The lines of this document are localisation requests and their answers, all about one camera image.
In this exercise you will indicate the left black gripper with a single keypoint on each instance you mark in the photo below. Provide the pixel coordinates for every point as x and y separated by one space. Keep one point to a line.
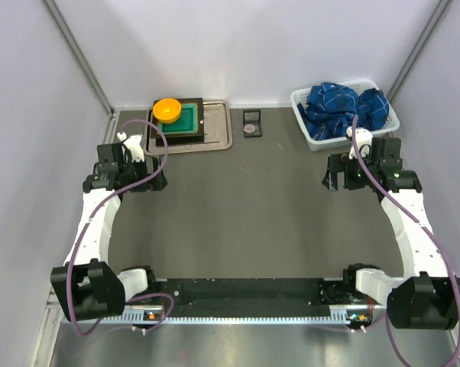
146 177

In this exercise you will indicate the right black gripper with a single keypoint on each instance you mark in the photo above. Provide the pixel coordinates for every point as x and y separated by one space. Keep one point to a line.
340 173

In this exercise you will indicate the small black brooch box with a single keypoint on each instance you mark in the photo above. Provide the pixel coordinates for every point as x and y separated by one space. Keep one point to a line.
252 116

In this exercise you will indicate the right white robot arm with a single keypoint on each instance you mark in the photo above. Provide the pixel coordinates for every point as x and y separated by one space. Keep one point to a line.
423 298

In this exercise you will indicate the orange bowl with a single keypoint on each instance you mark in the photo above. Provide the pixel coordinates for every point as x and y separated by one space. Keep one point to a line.
167 111

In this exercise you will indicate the green foam tray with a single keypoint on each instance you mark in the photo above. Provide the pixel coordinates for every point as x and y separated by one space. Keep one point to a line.
186 124

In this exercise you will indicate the black square tray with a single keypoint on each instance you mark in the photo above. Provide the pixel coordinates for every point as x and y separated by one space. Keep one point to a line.
186 139

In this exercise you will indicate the round brooch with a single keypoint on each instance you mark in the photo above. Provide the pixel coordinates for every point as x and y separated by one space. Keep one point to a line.
249 128

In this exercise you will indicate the blue plaid shirt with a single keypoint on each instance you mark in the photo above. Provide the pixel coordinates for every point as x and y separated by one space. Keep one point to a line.
329 109

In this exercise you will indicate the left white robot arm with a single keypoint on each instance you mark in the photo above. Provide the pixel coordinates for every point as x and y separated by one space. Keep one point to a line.
85 285

